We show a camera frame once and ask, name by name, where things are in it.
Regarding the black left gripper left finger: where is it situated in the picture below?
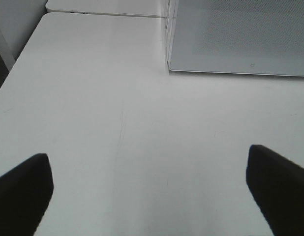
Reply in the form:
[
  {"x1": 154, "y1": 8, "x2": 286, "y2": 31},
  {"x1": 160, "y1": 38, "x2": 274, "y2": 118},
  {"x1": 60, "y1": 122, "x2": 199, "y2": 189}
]
[{"x1": 0, "y1": 153, "x2": 54, "y2": 236}]

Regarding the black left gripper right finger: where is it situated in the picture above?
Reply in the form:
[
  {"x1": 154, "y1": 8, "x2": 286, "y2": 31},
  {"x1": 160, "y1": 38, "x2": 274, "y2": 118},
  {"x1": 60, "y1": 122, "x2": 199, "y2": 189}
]
[{"x1": 246, "y1": 145, "x2": 304, "y2": 236}]

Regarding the white microwave door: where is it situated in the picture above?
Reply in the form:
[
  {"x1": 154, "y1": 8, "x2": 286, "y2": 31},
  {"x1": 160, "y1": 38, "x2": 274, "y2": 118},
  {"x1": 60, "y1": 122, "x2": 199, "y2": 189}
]
[{"x1": 168, "y1": 0, "x2": 304, "y2": 76}]

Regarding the white microwave oven body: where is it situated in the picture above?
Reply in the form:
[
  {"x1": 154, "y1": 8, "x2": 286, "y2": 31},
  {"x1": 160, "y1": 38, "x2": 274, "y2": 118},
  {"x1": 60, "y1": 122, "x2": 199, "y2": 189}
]
[{"x1": 162, "y1": 0, "x2": 179, "y2": 69}]

